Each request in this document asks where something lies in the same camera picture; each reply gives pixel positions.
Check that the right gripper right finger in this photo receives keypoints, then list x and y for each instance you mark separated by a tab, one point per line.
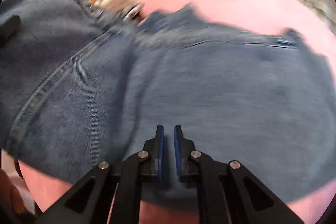
227	192

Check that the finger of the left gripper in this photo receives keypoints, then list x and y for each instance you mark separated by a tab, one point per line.
9	28

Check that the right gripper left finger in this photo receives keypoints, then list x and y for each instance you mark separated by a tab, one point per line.
109	193

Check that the blue denim jacket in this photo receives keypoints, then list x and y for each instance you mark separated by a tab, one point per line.
79	86

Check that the black white patterned folded garment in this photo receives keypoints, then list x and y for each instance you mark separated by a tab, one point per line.
132	12

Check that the pink bed blanket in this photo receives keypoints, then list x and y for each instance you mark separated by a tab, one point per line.
249	3

